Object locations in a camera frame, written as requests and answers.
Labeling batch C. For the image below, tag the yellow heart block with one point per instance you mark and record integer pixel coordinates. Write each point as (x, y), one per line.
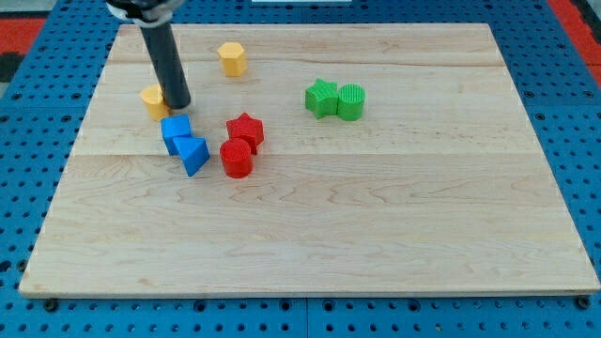
(154, 101)

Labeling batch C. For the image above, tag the yellow hexagon block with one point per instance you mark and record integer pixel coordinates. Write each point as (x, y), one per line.
(233, 59)

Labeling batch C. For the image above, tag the light wooden board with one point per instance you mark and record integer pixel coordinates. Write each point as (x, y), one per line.
(440, 189)

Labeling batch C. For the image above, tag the red cylinder block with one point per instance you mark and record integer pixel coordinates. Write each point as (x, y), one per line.
(237, 158)

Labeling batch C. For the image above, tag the red star block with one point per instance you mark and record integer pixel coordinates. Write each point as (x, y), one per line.
(248, 128)

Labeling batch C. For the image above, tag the green star block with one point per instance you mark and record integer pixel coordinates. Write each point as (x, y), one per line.
(321, 98)

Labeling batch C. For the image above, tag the green cylinder block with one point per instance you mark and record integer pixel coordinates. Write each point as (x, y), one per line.
(351, 99)

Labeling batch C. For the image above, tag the blue triangle block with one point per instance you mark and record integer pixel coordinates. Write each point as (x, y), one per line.
(193, 152)

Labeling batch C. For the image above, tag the blue cube block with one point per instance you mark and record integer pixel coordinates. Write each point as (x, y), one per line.
(173, 127)

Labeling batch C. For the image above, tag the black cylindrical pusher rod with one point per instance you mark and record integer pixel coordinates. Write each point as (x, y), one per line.
(162, 49)

